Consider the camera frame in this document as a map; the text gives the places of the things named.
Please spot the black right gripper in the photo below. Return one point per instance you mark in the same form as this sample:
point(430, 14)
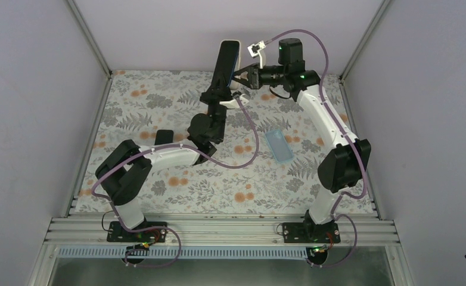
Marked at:
point(254, 82)

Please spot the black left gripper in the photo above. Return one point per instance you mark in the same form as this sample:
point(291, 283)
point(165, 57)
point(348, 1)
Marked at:
point(221, 94)

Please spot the black smartphone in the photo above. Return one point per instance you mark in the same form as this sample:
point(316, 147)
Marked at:
point(225, 63)

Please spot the black phone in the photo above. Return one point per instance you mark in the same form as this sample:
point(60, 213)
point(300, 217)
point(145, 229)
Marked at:
point(164, 136)

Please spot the light blue phone case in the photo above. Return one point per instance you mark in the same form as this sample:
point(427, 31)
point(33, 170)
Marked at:
point(278, 145)

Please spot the beige clear phone case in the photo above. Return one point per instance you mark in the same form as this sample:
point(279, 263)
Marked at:
point(235, 85)

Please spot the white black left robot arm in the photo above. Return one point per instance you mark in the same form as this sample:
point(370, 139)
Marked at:
point(123, 173)

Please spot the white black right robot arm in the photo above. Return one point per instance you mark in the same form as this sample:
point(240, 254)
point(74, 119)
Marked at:
point(345, 163)

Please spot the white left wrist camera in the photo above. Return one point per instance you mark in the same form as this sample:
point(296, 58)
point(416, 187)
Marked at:
point(238, 100)

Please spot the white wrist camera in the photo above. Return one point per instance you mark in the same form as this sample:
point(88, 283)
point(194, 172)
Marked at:
point(257, 50)
point(238, 100)

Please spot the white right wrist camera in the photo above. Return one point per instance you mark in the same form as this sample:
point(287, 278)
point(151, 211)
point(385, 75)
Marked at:
point(257, 50)

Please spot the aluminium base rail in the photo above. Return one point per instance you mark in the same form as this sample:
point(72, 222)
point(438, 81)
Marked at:
point(221, 229)

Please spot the aluminium frame post right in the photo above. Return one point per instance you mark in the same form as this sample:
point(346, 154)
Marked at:
point(378, 16)

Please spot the aluminium frame post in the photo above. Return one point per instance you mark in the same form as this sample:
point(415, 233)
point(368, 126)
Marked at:
point(378, 16)
point(86, 32)

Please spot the aluminium frame post left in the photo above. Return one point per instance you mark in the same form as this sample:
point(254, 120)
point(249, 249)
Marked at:
point(86, 32)

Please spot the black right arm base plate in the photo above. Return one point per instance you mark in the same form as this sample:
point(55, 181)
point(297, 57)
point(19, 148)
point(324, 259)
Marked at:
point(300, 232)

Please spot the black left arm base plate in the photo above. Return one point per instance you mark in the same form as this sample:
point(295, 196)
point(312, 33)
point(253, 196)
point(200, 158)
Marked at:
point(117, 234)

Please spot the white slotted cable duct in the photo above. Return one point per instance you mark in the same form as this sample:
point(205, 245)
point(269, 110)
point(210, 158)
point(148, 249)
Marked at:
point(186, 252)

